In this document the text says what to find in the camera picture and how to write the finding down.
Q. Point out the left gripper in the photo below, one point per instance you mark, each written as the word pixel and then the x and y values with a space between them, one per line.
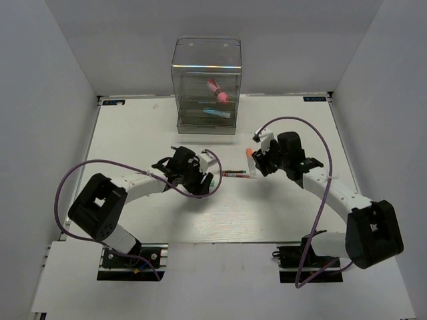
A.
pixel 198 188

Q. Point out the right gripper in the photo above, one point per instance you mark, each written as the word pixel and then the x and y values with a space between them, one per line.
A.
pixel 261 158

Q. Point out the orange highlighter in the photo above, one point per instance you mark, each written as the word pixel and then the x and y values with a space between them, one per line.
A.
pixel 251 162

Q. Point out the red gel pen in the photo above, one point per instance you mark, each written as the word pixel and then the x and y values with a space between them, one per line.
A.
pixel 238 175

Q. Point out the blue highlighter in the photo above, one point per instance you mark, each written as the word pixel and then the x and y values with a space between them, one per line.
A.
pixel 217 113

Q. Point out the pink marker tube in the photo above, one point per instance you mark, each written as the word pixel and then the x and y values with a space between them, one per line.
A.
pixel 218 93

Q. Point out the clear acrylic drawer organizer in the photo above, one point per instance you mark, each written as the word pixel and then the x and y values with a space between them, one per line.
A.
pixel 196 59

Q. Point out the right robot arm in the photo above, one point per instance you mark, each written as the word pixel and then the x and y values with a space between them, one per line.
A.
pixel 372 231

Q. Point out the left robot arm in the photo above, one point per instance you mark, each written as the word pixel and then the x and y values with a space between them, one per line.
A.
pixel 99 205

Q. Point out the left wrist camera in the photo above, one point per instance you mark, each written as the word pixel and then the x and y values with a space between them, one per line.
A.
pixel 206 160

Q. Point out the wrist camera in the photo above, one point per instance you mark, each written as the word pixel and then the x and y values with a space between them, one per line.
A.
pixel 206 160
pixel 264 137

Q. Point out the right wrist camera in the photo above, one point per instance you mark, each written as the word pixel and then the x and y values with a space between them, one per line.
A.
pixel 264 137

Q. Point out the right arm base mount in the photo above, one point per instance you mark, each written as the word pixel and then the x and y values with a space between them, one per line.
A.
pixel 288 258

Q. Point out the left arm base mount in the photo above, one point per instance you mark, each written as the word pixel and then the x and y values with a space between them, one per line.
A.
pixel 149 267

